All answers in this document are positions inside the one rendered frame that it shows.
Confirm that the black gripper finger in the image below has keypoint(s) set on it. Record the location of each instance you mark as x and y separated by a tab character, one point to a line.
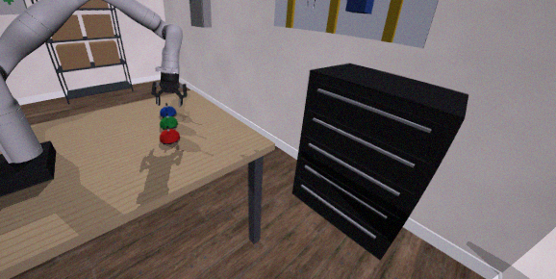
158	98
184	87

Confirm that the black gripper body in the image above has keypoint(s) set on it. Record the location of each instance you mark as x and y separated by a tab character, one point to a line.
173	81

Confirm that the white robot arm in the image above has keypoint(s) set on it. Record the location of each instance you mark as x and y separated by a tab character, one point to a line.
33	27

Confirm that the red bell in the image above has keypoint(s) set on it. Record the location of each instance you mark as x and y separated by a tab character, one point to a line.
169	136

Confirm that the green bell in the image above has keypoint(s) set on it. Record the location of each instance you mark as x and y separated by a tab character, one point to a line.
169	121

